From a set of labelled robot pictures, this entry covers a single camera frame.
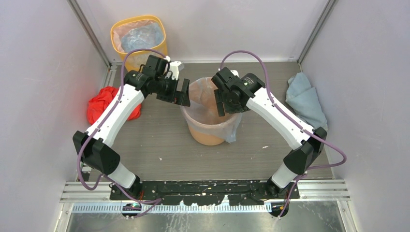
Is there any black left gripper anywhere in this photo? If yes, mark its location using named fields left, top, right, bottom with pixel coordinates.
left=155, top=74, right=190, bottom=106

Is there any light blue trash bag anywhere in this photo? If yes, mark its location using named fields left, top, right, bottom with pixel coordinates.
left=181, top=77, right=243, bottom=143

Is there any orange round trash bin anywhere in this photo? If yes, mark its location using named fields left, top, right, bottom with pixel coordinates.
left=188, top=126, right=225, bottom=146

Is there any yellow mesh trash bin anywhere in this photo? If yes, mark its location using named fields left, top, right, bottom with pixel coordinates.
left=110, top=15, right=168, bottom=60

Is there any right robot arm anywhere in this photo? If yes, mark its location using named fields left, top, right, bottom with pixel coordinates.
left=211, top=67, right=327, bottom=199

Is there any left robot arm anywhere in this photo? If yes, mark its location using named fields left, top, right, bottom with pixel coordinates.
left=73, top=55, right=190, bottom=200

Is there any blue bag inside yellow bin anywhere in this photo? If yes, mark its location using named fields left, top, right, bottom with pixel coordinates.
left=118, top=20, right=164, bottom=53

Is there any red crumpled trash bag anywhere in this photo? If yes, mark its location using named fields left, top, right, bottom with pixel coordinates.
left=86, top=86, right=143, bottom=126

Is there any folded blue bag in corner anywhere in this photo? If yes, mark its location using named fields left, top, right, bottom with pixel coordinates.
left=285, top=72, right=328, bottom=130

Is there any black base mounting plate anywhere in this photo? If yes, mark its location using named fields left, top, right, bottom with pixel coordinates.
left=110, top=179, right=300, bottom=207

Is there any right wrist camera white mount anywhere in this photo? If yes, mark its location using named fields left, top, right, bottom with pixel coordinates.
left=218, top=67, right=239, bottom=78

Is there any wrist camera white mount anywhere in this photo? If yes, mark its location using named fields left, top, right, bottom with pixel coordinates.
left=218, top=67, right=239, bottom=78
left=164, top=56, right=184, bottom=80

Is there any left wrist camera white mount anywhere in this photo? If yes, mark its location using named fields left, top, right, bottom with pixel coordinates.
left=164, top=56, right=184, bottom=80

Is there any left aluminium frame post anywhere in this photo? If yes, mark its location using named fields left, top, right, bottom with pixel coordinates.
left=67, top=0, right=112, bottom=68

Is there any aluminium frame post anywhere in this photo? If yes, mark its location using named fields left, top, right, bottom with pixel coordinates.
left=297, top=0, right=338, bottom=66
left=67, top=0, right=112, bottom=68

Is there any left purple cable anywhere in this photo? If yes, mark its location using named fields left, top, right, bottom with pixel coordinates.
left=76, top=48, right=170, bottom=219

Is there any slotted white cable duct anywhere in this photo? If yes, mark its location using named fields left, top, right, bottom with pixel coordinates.
left=72, top=202, right=272, bottom=214

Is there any right aluminium frame post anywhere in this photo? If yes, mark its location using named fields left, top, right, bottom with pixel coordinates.
left=297, top=0, right=338, bottom=66

